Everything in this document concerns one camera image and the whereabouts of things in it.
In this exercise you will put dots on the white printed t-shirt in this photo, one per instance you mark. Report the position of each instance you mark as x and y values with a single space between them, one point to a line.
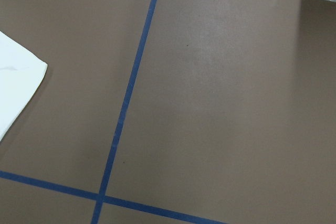
21 75

